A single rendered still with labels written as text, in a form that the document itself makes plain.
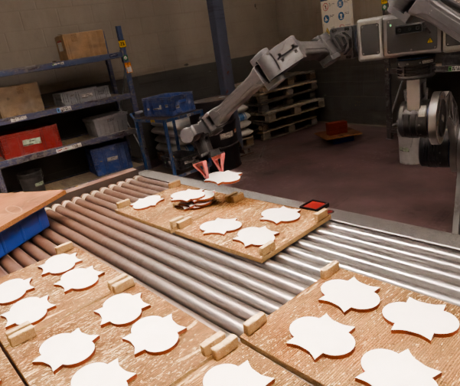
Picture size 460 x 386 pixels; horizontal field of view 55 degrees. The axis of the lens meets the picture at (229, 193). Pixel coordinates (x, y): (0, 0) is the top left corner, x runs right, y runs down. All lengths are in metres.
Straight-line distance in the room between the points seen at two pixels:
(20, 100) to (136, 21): 2.11
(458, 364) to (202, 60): 6.64
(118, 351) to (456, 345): 0.68
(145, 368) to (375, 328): 0.47
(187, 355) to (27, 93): 4.94
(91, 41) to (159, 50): 1.39
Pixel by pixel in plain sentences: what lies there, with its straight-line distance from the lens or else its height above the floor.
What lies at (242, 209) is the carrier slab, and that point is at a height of 0.94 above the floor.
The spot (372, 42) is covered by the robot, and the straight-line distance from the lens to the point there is 1.82.
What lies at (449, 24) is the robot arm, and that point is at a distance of 1.25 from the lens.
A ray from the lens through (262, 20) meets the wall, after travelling 8.00.
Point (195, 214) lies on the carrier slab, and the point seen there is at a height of 0.94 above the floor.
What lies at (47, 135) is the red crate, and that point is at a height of 0.81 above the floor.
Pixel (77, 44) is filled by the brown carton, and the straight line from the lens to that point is 5.76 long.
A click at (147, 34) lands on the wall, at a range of 6.82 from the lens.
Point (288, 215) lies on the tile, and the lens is 1.49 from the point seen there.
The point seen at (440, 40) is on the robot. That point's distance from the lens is 1.76.
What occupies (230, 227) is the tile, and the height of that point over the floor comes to 0.95.
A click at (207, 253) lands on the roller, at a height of 0.91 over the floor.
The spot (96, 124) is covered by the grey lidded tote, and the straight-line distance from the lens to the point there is 5.79.
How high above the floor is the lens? 1.52
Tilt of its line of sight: 19 degrees down
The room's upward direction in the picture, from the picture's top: 9 degrees counter-clockwise
